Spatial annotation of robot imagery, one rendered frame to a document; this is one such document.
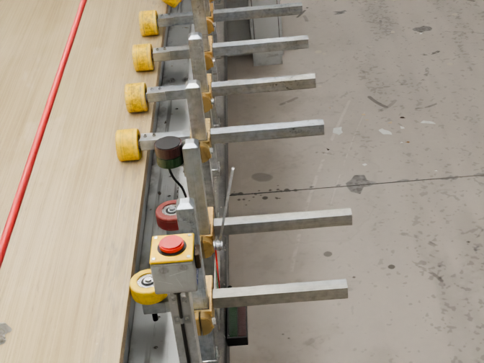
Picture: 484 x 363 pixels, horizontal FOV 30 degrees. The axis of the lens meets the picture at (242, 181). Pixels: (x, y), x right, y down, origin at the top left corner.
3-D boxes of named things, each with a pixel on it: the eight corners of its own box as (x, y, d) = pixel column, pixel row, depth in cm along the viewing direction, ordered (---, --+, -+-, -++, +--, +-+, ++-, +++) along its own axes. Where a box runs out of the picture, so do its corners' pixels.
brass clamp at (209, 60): (215, 50, 275) (214, 34, 272) (215, 70, 264) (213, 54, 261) (195, 51, 275) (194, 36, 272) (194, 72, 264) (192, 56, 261)
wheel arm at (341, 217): (351, 220, 214) (350, 205, 212) (352, 228, 212) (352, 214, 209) (168, 234, 216) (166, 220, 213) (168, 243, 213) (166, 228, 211)
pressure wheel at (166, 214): (195, 235, 219) (189, 196, 213) (194, 256, 212) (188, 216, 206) (162, 238, 219) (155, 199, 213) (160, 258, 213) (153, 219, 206)
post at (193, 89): (220, 236, 243) (199, 77, 216) (220, 244, 240) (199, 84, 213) (207, 237, 243) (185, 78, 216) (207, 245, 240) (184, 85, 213)
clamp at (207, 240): (215, 222, 218) (213, 206, 215) (214, 258, 207) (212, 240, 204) (192, 225, 218) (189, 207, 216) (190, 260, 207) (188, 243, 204)
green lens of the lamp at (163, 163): (184, 153, 200) (184, 144, 199) (184, 168, 195) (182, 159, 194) (158, 155, 200) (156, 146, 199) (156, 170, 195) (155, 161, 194)
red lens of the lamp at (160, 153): (183, 143, 199) (182, 135, 197) (182, 158, 194) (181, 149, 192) (156, 145, 199) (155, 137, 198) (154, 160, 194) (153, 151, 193)
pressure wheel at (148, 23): (157, 33, 287) (160, 36, 295) (155, 8, 287) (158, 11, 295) (138, 34, 288) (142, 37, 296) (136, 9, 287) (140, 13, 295)
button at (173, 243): (185, 241, 148) (184, 232, 147) (184, 256, 145) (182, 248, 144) (160, 243, 148) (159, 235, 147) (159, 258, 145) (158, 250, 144)
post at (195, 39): (220, 181, 263) (201, 29, 236) (220, 188, 260) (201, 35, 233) (207, 182, 263) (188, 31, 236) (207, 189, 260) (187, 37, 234)
